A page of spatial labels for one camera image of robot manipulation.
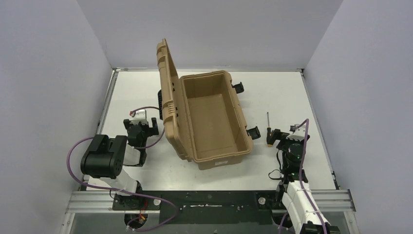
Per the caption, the yellow black handled screwdriver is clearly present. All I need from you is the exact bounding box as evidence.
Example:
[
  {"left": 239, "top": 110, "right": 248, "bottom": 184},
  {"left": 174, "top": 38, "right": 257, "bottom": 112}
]
[{"left": 266, "top": 112, "right": 273, "bottom": 147}]

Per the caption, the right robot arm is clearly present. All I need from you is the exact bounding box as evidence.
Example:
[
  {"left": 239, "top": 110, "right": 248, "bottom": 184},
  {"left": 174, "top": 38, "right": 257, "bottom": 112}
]
[{"left": 266, "top": 127, "right": 341, "bottom": 234}]

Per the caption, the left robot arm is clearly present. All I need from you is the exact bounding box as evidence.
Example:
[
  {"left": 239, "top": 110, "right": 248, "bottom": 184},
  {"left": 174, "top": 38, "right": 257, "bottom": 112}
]
[{"left": 80, "top": 117, "right": 159, "bottom": 210}]

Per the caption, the tan plastic toolbox bin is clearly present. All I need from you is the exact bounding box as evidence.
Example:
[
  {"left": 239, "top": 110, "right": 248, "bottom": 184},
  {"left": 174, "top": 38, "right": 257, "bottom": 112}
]
[{"left": 156, "top": 39, "right": 253, "bottom": 170}]

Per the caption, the black near toolbox latch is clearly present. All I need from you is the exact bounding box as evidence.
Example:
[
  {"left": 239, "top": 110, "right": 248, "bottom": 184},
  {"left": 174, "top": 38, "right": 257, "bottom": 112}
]
[{"left": 246, "top": 126, "right": 261, "bottom": 140}]

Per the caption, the black toolbox latch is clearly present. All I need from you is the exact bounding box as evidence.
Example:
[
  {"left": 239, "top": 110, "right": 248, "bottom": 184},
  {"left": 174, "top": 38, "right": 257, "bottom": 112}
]
[
  {"left": 231, "top": 82, "right": 244, "bottom": 94},
  {"left": 246, "top": 126, "right": 261, "bottom": 140}
]

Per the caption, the black far toolbox latch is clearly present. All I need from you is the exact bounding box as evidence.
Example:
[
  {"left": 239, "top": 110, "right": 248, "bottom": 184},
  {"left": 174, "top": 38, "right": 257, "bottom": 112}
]
[{"left": 231, "top": 82, "right": 244, "bottom": 94}]

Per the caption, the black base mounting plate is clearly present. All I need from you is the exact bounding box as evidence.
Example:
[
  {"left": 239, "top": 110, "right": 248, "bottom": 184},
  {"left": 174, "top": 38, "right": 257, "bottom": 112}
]
[{"left": 112, "top": 191, "right": 286, "bottom": 225}]

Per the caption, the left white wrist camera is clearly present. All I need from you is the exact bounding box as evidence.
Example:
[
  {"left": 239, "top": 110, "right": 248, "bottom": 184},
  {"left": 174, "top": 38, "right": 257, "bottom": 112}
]
[{"left": 130, "top": 109, "right": 147, "bottom": 124}]

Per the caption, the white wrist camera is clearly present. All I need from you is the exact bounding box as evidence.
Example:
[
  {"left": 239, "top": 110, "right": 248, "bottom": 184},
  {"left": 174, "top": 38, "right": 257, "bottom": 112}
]
[
  {"left": 286, "top": 124, "right": 306, "bottom": 141},
  {"left": 130, "top": 109, "right": 147, "bottom": 124}
]

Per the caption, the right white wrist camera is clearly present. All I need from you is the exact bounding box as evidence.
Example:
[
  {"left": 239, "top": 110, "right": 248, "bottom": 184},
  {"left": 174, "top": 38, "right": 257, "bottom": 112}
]
[{"left": 286, "top": 124, "right": 306, "bottom": 141}]

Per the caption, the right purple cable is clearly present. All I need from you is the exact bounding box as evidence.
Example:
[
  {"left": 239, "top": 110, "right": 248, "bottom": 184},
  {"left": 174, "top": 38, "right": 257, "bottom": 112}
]
[{"left": 278, "top": 118, "right": 328, "bottom": 234}]

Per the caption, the purple cable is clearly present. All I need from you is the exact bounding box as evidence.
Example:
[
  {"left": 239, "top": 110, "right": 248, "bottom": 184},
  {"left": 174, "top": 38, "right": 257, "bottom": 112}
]
[
  {"left": 278, "top": 118, "right": 328, "bottom": 234},
  {"left": 66, "top": 106, "right": 180, "bottom": 233}
]

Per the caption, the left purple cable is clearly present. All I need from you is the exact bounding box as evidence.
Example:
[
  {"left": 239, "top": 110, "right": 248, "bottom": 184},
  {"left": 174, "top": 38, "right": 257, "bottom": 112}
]
[{"left": 66, "top": 106, "right": 180, "bottom": 233}]

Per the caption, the aluminium front frame rail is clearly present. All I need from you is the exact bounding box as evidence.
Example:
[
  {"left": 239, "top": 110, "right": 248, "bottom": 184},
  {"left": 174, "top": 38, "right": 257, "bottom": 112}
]
[{"left": 59, "top": 190, "right": 360, "bottom": 234}]

